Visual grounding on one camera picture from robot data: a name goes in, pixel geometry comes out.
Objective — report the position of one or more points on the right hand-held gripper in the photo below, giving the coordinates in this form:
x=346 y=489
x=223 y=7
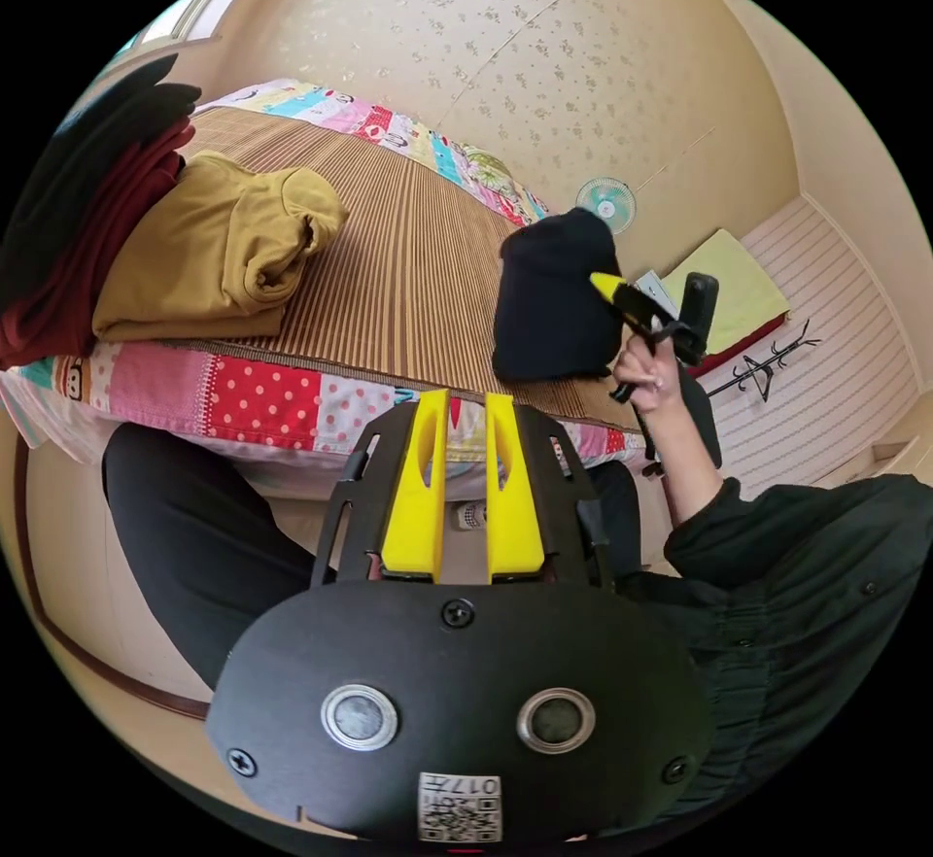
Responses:
x=645 y=309

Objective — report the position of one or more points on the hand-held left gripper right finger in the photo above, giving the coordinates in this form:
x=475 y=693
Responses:
x=514 y=514

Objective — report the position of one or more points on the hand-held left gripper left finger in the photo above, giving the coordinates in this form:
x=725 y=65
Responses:
x=415 y=507

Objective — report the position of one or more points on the black long pants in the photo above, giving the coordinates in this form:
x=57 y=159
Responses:
x=554 y=303

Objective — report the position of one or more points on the person's right forearm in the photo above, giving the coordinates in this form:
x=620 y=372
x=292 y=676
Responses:
x=681 y=456

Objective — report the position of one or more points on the person's right hand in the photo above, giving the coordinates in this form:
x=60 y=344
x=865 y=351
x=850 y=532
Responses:
x=652 y=376

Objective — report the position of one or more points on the teal electric fan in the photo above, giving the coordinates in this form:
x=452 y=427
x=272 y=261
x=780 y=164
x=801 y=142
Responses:
x=605 y=203

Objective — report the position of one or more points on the yellow-green folded mat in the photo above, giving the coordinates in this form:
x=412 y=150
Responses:
x=743 y=288

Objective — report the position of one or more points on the black coat rack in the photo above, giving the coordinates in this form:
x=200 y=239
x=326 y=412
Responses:
x=758 y=370

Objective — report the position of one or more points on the bed with woven mat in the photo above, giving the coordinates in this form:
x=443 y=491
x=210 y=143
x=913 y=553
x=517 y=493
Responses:
x=408 y=267

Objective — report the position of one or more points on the person's body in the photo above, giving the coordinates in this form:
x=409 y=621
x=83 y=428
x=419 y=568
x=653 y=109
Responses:
x=802 y=580

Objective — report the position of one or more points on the pile of clothes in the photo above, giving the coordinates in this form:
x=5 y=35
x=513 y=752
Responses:
x=189 y=252

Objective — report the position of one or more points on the window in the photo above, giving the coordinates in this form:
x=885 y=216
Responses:
x=175 y=15

